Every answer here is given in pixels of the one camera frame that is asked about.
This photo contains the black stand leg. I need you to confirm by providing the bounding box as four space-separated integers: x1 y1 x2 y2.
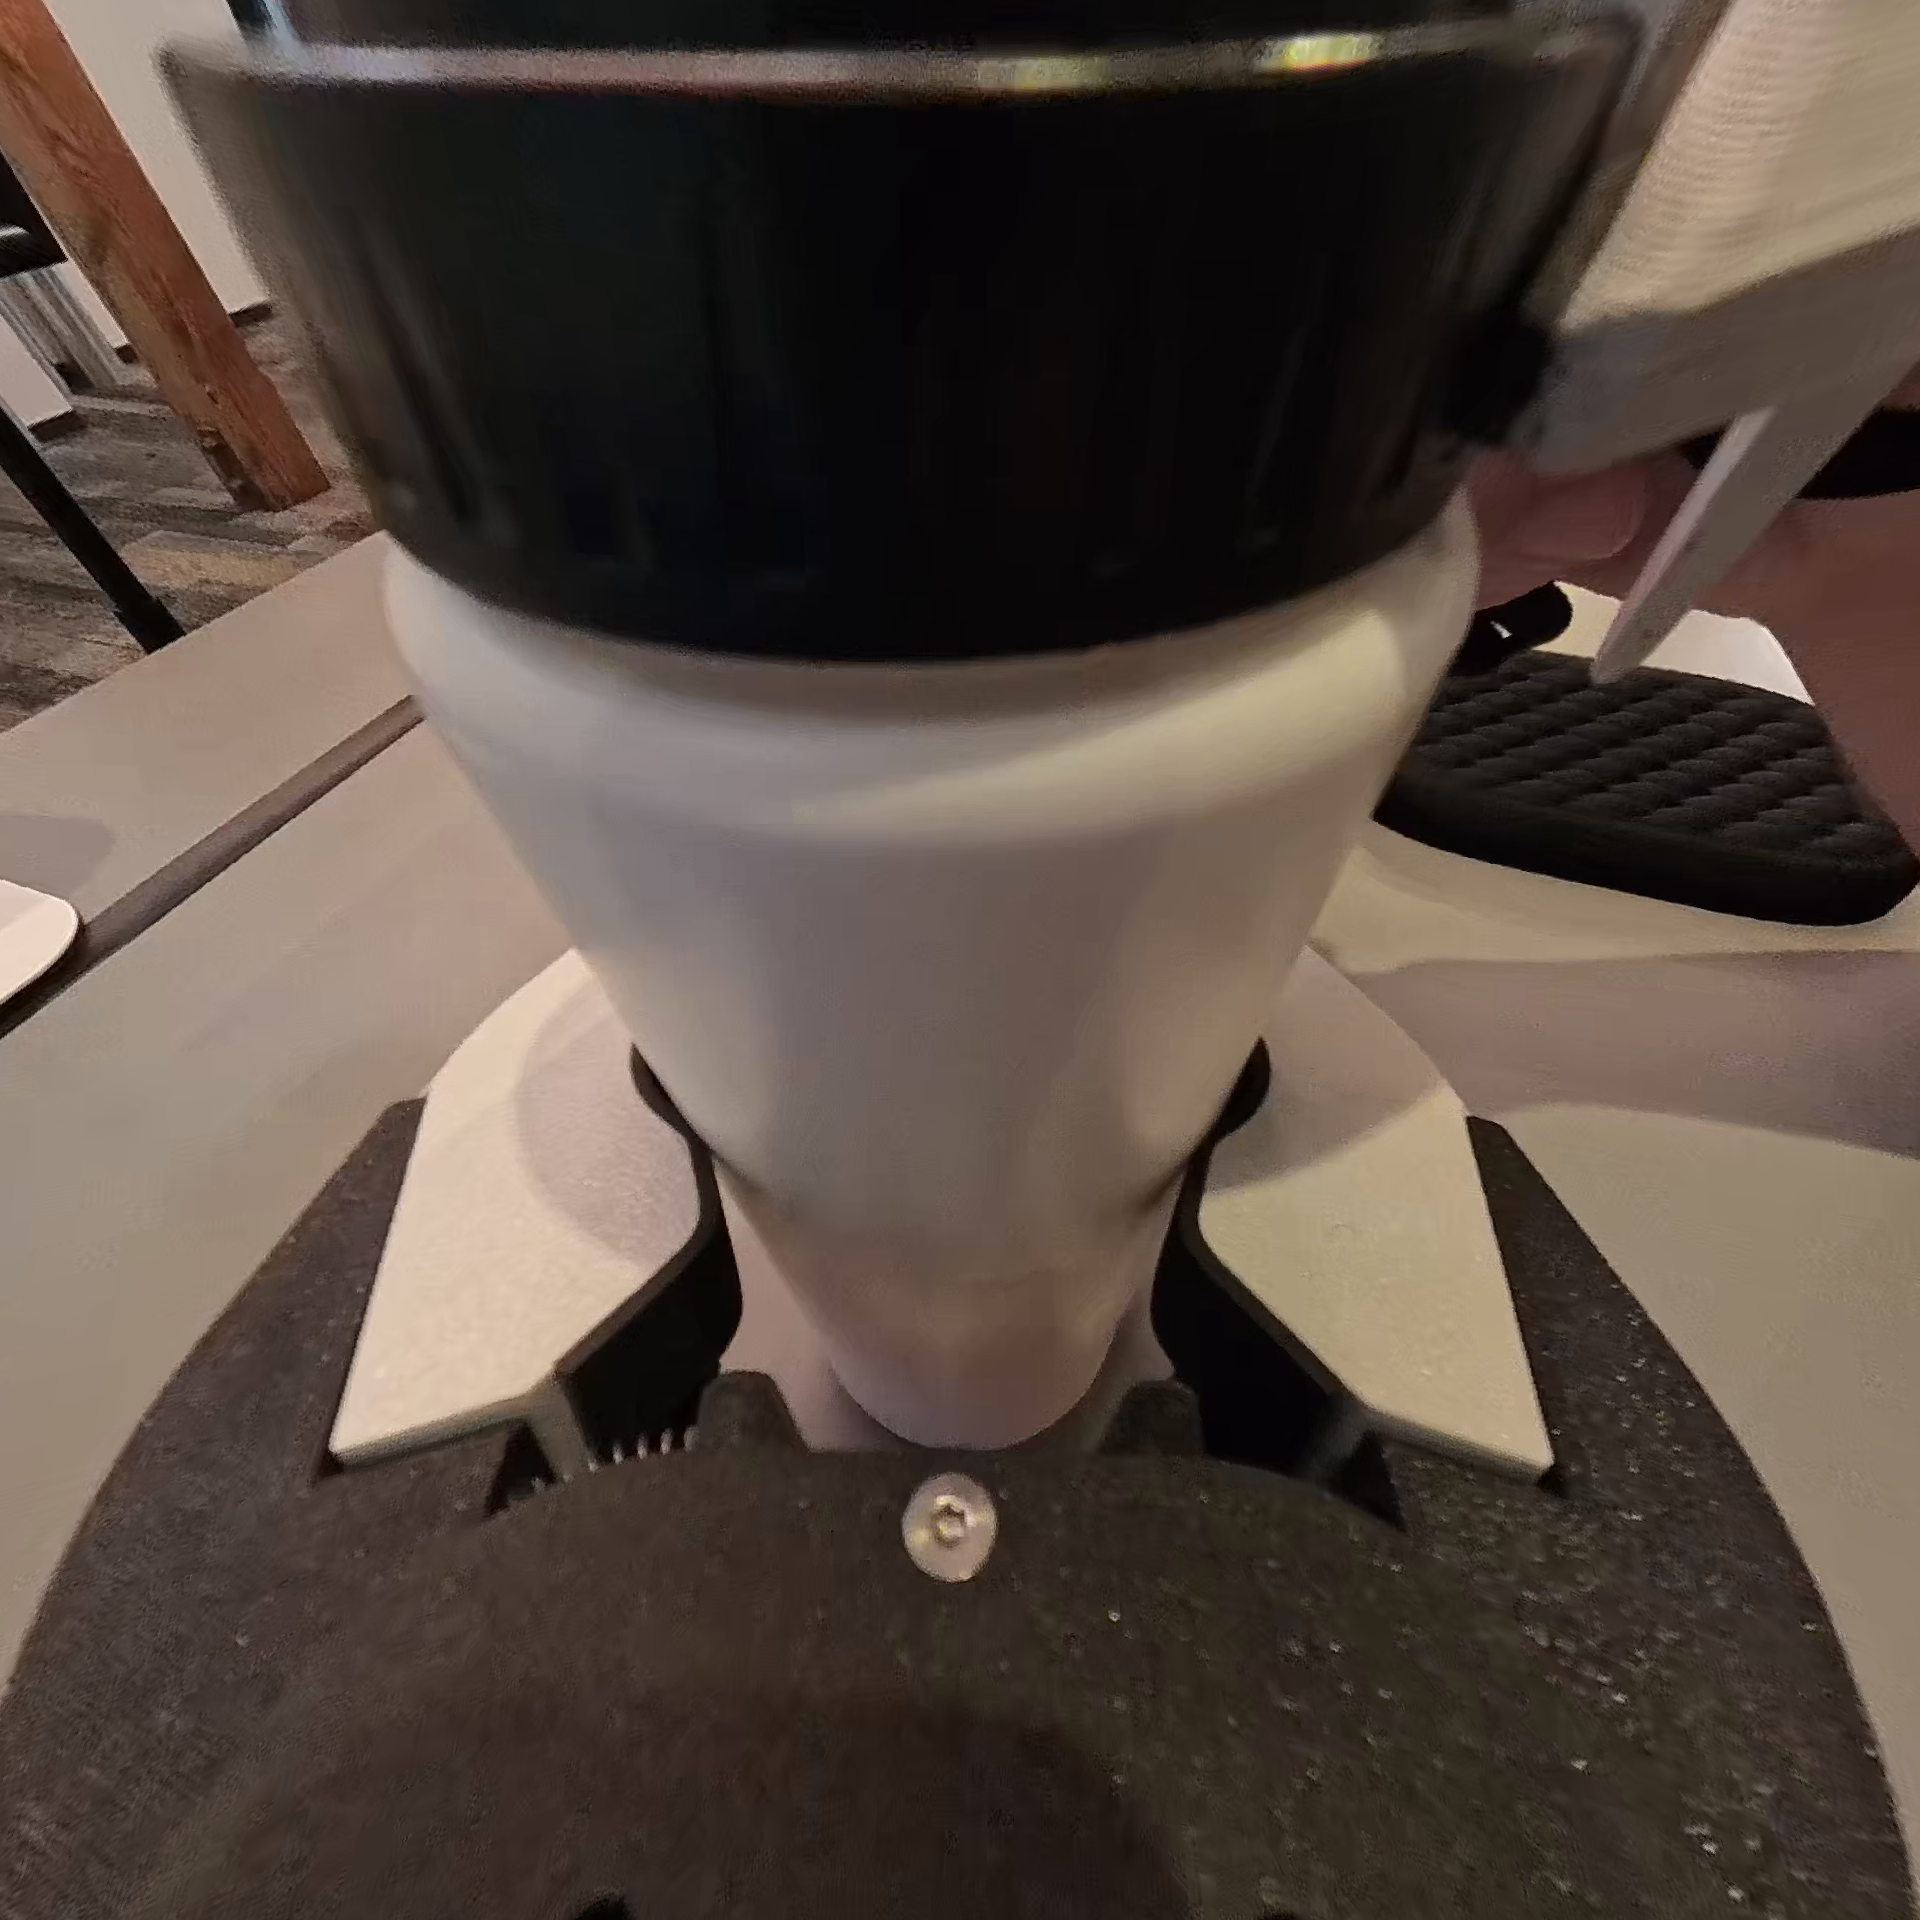
0 396 189 656

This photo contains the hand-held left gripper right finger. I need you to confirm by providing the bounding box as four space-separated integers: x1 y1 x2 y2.
1157 944 1557 1488

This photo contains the white sign stand base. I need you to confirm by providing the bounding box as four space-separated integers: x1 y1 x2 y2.
0 880 75 1003

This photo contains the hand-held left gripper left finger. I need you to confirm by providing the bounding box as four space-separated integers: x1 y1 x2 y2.
330 948 741 1480

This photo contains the person's right hand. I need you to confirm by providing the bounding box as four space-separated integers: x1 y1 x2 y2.
1472 451 1920 707

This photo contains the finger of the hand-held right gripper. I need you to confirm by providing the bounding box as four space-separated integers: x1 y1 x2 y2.
1516 0 1920 464

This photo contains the black wrist rest pad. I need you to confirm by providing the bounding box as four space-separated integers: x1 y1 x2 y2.
1374 646 1920 923

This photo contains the black bottle lid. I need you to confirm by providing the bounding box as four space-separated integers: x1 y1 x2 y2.
158 0 1633 662

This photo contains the white bottle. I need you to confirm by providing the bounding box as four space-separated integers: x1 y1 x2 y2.
379 500 1489 1449

